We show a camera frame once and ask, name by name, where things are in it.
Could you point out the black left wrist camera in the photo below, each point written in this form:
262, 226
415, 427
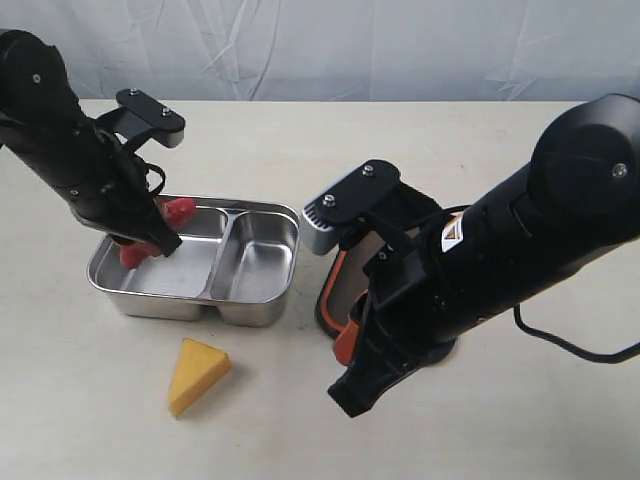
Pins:
140, 118

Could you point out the red toy sausage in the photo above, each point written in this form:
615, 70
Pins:
176, 212

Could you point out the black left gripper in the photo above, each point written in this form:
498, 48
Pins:
120, 198

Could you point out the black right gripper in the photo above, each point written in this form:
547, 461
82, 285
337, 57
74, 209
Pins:
417, 302

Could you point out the yellow toy cheese wedge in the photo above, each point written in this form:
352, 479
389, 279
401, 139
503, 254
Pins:
199, 366

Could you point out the dark transparent lunch box lid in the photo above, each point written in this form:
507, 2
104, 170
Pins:
344, 291

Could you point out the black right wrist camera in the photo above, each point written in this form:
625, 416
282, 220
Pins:
326, 217

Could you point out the blue wrinkled backdrop cloth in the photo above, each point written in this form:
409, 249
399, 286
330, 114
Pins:
341, 50

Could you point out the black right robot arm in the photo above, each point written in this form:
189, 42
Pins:
576, 200

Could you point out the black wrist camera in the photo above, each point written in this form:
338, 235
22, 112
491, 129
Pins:
326, 217
140, 118

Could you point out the stainless steel lunch box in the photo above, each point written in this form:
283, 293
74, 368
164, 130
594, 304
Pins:
237, 257

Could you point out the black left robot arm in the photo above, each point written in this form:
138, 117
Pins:
42, 122

